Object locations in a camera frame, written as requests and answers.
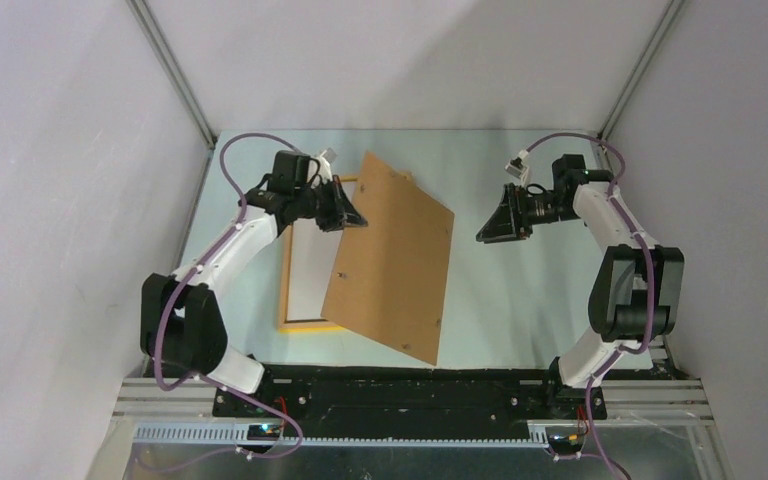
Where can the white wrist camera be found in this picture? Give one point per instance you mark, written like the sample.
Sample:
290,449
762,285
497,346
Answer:
325,159
519,167

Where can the brown cardboard backing board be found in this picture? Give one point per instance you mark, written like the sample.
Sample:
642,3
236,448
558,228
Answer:
389,278

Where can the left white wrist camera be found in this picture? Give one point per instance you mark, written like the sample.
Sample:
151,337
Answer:
325,159

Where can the aluminium extrusion rail front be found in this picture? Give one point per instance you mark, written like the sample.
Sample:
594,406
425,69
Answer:
402,413

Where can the left aluminium corner post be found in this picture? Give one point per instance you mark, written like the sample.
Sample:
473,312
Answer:
169,63

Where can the yellow wooden picture frame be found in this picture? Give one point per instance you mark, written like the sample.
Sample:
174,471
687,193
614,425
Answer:
283,325

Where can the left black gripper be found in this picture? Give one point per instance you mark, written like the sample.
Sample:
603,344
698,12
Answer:
342,214

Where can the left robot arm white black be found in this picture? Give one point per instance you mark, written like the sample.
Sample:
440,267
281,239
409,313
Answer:
181,323

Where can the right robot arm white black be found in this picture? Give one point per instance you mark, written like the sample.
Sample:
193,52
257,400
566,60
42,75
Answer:
637,288

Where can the orange flower photo print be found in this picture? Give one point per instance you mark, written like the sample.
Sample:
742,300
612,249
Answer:
312,259

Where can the aluminium corner post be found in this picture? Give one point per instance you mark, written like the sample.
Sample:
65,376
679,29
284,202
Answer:
169,63
666,22

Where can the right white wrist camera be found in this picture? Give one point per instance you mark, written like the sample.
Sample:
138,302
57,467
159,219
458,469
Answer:
519,167

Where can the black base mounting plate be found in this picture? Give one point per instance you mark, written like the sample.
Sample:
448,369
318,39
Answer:
552,398

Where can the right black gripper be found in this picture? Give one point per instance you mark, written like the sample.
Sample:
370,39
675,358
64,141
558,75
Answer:
510,221

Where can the right aluminium corner post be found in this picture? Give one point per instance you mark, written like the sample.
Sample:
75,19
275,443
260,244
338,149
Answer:
666,22

